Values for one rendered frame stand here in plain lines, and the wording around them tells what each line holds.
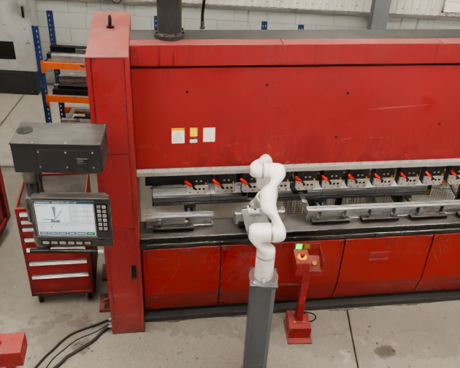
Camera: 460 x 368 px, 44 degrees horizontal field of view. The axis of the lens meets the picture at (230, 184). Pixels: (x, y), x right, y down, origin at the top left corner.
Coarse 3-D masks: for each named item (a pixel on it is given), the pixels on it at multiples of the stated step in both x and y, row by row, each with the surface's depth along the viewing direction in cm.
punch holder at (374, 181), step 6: (384, 168) 424; (390, 168) 425; (372, 174) 431; (378, 174) 426; (384, 174) 427; (390, 174) 428; (372, 180) 432; (378, 180) 429; (384, 180) 430; (390, 180) 431; (378, 186) 432; (384, 186) 433
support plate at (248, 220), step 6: (246, 210) 430; (246, 216) 424; (252, 216) 424; (258, 216) 425; (264, 216) 425; (246, 222) 418; (252, 222) 418; (258, 222) 419; (264, 222) 419; (246, 228) 412
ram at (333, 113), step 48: (144, 96) 367; (192, 96) 372; (240, 96) 376; (288, 96) 381; (336, 96) 386; (384, 96) 391; (432, 96) 396; (144, 144) 386; (192, 144) 391; (240, 144) 396; (288, 144) 401; (336, 144) 407; (384, 144) 412; (432, 144) 418
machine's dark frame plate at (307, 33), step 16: (144, 32) 365; (192, 32) 369; (208, 32) 370; (224, 32) 372; (240, 32) 373; (256, 32) 374; (272, 32) 376; (288, 32) 377; (304, 32) 379; (320, 32) 380; (336, 32) 381; (352, 32) 383; (368, 32) 384; (384, 32) 386; (400, 32) 387; (416, 32) 389; (432, 32) 390; (448, 32) 392
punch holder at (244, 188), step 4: (244, 176) 411; (248, 176) 412; (248, 180) 414; (252, 180) 414; (244, 184) 415; (252, 184) 416; (244, 188) 417; (248, 188) 417; (252, 188) 418; (256, 188) 418; (244, 192) 419
